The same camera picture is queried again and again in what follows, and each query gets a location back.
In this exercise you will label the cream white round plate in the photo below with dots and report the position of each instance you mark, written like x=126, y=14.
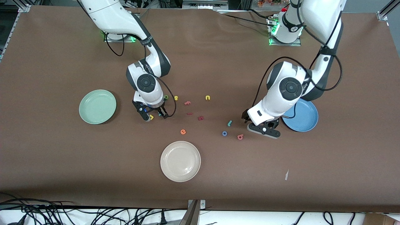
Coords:
x=180, y=161

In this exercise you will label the blue round plate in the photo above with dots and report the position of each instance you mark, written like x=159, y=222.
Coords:
x=304, y=120

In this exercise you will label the grey metal frame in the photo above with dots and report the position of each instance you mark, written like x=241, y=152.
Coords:
x=204, y=3

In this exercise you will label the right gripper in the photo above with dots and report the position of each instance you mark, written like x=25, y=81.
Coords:
x=158, y=110

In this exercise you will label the pale green round plate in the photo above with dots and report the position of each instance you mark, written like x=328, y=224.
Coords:
x=97, y=107

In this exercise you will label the orange artificial flowers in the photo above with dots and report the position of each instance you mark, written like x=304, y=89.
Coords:
x=272, y=2

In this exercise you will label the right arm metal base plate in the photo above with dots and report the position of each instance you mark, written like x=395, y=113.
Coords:
x=120, y=40

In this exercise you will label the grey metal table bracket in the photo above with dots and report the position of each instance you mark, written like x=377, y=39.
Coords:
x=202, y=204

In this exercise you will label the brown cardboard box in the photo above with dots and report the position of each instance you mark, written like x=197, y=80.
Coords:
x=381, y=219

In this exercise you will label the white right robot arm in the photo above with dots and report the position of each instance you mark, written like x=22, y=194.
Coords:
x=109, y=15

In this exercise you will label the white paper scrap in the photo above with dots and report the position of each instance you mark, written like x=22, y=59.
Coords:
x=286, y=175

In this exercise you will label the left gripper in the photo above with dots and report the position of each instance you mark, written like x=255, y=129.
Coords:
x=245, y=116

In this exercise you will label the dark red foam letter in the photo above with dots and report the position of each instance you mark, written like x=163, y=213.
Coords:
x=201, y=118

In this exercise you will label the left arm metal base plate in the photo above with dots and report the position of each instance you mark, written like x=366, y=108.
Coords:
x=297, y=43

